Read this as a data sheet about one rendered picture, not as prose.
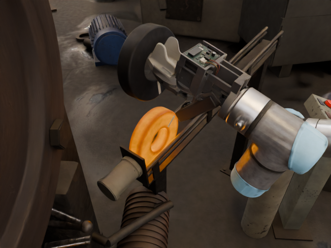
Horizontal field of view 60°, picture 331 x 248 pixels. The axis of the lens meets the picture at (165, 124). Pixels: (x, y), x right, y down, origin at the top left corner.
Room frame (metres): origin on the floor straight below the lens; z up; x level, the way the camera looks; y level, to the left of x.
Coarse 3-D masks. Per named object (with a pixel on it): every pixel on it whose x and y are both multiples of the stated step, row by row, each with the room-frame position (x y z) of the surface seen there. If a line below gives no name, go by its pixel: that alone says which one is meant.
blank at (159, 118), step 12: (156, 108) 0.54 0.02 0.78; (144, 120) 0.50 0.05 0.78; (156, 120) 0.50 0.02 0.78; (168, 120) 0.54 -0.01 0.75; (144, 132) 0.48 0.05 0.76; (156, 132) 0.50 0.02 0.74; (168, 132) 0.54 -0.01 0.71; (132, 144) 0.47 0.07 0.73; (144, 144) 0.47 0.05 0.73; (156, 144) 0.53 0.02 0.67; (144, 156) 0.47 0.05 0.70
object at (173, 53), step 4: (168, 40) 0.52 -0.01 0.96; (172, 40) 0.51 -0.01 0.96; (176, 40) 0.51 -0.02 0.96; (168, 44) 0.52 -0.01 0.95; (172, 44) 0.51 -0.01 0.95; (176, 44) 0.51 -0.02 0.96; (168, 48) 0.52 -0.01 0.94; (172, 48) 0.51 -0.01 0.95; (176, 48) 0.51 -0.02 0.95; (152, 52) 0.52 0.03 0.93; (168, 52) 0.52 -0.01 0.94; (172, 52) 0.51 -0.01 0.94; (176, 52) 0.51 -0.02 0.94; (180, 52) 0.51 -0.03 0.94; (168, 56) 0.52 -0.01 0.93; (172, 56) 0.51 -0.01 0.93; (176, 56) 0.51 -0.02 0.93; (172, 60) 0.51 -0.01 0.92; (176, 60) 0.51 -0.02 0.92; (176, 72) 0.49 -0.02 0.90
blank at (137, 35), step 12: (144, 24) 0.54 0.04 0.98; (156, 24) 0.55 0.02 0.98; (132, 36) 0.50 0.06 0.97; (144, 36) 0.50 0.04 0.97; (156, 36) 0.53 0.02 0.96; (168, 36) 0.55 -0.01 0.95; (132, 48) 0.48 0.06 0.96; (144, 48) 0.50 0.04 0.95; (120, 60) 0.48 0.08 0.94; (132, 60) 0.47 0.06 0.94; (144, 60) 0.50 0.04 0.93; (120, 72) 0.47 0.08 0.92; (132, 72) 0.47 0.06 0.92; (144, 72) 0.49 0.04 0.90; (120, 84) 0.48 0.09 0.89; (132, 84) 0.46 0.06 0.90; (144, 84) 0.49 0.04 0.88; (156, 84) 0.52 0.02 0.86; (132, 96) 0.48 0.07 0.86; (144, 96) 0.49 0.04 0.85; (156, 96) 0.51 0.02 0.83
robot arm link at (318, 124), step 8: (296, 112) 0.49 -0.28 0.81; (304, 120) 0.45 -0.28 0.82; (312, 120) 0.44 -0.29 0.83; (320, 120) 0.43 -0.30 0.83; (328, 120) 0.43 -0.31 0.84; (320, 128) 0.41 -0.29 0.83; (328, 128) 0.40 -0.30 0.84; (328, 136) 0.39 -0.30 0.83; (328, 144) 0.38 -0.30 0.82; (328, 152) 0.38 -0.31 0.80
